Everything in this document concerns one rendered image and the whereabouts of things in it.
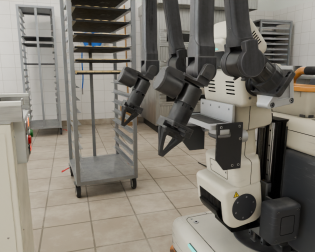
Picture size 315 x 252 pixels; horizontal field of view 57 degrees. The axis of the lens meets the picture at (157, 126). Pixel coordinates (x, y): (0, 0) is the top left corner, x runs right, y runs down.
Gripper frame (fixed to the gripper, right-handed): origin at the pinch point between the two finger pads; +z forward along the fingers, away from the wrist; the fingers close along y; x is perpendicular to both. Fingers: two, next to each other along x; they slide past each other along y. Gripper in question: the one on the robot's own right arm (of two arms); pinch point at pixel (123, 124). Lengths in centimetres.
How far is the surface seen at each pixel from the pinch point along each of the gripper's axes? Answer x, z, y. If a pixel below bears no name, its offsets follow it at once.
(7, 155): -34.6, 20.9, 21.5
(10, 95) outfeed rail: -42.4, 8.4, -8.4
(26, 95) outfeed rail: -37.4, 6.0, -8.4
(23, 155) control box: -30.2, 20.8, 16.8
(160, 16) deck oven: 73, -140, -299
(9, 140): -35.8, 16.3, 21.5
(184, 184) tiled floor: 105, 34, -101
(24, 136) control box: -32.5, 15.0, 16.7
